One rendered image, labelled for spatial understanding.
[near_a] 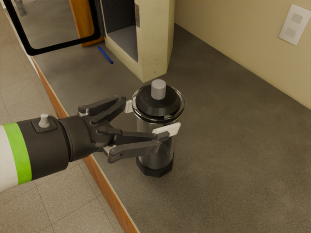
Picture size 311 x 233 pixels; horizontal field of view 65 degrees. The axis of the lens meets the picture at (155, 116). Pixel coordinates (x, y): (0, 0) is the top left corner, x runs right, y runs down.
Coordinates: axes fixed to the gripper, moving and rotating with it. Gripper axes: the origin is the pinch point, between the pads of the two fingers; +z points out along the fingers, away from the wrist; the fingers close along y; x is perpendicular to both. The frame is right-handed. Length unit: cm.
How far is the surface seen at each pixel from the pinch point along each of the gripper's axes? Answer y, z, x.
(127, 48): 46, 23, 7
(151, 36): 32.6, 21.9, -3.6
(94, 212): 41, 19, 116
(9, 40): 287, 28, 114
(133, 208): -6.3, -3.8, 24.0
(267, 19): 16, 58, -17
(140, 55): 33.7, 20.1, 3.9
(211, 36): 40, 64, 0
